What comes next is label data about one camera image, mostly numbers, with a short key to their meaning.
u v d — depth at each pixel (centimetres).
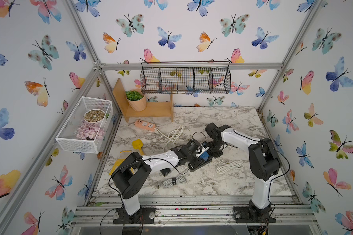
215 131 71
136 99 101
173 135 101
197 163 77
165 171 87
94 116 71
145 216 74
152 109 111
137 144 99
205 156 83
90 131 62
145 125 108
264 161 51
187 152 69
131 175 48
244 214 74
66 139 62
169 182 82
